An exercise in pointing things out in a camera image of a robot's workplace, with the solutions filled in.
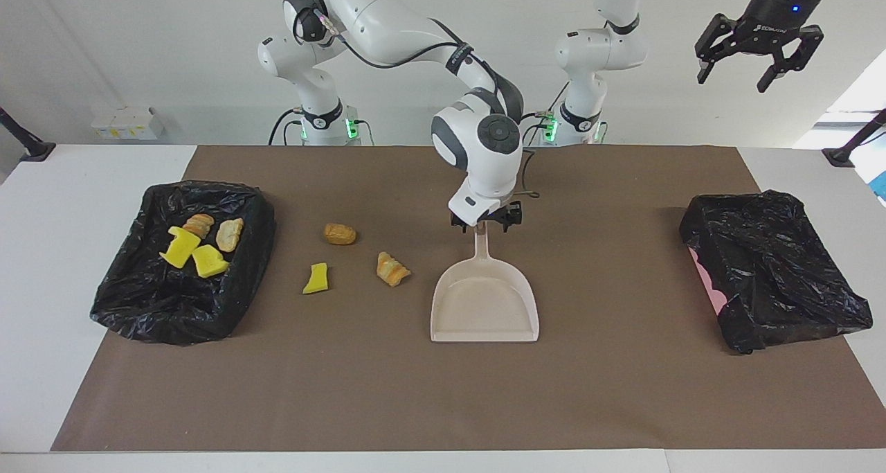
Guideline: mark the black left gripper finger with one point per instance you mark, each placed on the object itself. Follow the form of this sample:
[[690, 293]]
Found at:
[[713, 40], [799, 43]]

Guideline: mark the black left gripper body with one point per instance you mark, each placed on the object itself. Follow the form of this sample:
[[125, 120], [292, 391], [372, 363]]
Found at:
[[775, 16]]

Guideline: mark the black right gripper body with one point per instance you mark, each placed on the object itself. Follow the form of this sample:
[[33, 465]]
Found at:
[[511, 213]]

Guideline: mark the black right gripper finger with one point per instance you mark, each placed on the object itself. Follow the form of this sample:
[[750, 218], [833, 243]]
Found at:
[[459, 222], [511, 225]]

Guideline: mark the orange striped foam roll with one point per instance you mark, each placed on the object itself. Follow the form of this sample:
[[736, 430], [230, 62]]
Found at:
[[199, 225], [392, 270]]

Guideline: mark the beige plastic dustpan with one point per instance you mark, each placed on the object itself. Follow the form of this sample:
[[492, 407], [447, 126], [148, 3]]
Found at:
[[484, 307]]

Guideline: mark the brown foam nugget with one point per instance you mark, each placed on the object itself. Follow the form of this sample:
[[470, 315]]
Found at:
[[340, 235]]

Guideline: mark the small yellow sponge piece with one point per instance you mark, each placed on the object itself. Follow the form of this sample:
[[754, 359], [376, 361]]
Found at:
[[317, 280]]

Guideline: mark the pale striped foam roll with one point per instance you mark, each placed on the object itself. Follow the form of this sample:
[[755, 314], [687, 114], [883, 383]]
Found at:
[[230, 235]]

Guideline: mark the yellow wedge sponge piece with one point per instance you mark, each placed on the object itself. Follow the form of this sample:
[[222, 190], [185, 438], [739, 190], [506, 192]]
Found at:
[[209, 260]]

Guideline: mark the yellow notched sponge piece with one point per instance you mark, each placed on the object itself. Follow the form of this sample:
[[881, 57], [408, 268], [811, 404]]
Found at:
[[181, 246]]

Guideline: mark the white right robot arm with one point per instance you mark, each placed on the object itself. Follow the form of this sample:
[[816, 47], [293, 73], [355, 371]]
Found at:
[[387, 23]]

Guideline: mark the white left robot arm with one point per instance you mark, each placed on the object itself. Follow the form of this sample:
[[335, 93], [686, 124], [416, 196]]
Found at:
[[602, 50]]

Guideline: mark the pink plastic bin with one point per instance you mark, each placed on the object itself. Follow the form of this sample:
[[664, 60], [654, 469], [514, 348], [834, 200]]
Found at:
[[707, 279]]

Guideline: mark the blue object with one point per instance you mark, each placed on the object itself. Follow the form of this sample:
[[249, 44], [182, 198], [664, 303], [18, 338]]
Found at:
[[881, 185]]

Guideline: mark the brown paper table mat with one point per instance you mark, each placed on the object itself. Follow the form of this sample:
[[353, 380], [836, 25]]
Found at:
[[346, 390]]

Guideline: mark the black garbage bag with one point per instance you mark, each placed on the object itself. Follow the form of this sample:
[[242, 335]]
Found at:
[[775, 265], [152, 300]]

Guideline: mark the black camera stand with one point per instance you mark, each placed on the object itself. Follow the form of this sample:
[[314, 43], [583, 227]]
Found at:
[[38, 151], [841, 157]]

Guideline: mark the white wall socket box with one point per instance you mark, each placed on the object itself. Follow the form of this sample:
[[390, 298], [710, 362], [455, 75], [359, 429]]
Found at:
[[128, 123]]

